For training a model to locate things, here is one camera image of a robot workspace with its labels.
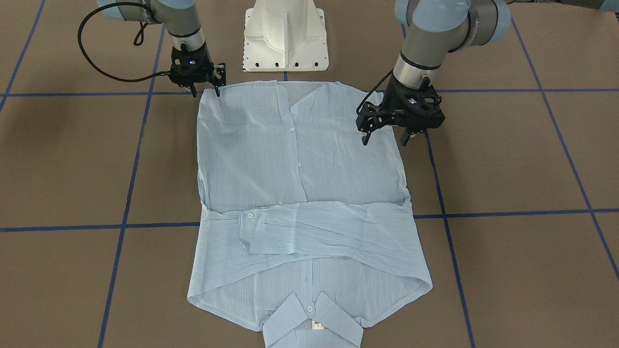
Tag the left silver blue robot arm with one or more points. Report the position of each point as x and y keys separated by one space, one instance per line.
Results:
x=435 y=29

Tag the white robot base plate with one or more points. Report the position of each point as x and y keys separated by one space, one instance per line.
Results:
x=285 y=35

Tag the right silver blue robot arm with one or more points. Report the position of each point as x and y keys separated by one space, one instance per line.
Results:
x=180 y=17

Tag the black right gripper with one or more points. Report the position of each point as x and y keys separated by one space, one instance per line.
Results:
x=220 y=76

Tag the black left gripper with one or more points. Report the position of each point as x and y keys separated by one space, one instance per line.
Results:
x=390 y=98

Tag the light blue button-up shirt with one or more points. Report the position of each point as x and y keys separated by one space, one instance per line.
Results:
x=306 y=235

